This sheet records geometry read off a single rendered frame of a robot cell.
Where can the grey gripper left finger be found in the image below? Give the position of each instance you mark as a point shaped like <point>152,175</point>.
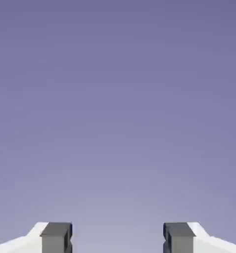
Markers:
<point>54,239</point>

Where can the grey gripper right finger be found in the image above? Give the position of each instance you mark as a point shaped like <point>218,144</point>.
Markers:
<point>181,239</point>

